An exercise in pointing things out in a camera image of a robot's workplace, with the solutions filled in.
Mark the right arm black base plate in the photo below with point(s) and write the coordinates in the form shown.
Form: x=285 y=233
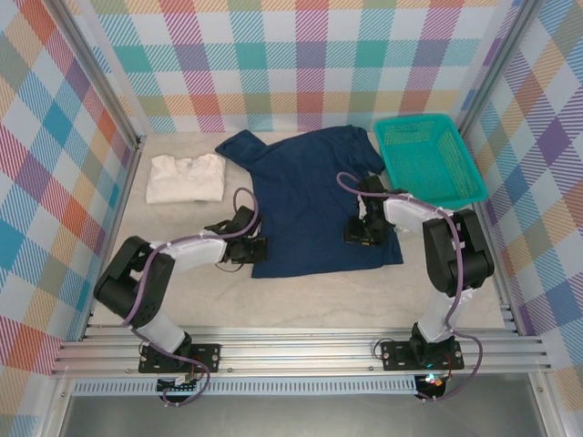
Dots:
x=394 y=355

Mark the white folded t-shirt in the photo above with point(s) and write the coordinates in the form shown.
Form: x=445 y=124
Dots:
x=182 y=182

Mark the navy blue t-shirt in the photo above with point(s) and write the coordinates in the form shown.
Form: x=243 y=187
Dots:
x=300 y=205

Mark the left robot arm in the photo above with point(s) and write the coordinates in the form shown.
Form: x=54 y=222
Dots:
x=196 y=249

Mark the aluminium mounting rail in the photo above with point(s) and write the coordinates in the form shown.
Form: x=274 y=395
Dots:
x=296 y=352

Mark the aluminium side rail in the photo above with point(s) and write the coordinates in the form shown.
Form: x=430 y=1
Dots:
x=508 y=314
x=126 y=191

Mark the aluminium frame post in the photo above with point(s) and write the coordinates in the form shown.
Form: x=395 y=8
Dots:
x=98 y=77
x=496 y=64

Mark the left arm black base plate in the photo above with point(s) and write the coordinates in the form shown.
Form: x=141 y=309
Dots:
x=207 y=355

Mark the grey metal panel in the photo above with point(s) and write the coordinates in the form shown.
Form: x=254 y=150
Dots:
x=296 y=416

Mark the teal plastic mesh basket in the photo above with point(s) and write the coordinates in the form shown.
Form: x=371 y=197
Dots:
x=428 y=159

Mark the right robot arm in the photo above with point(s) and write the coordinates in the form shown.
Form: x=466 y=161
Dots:
x=410 y=214

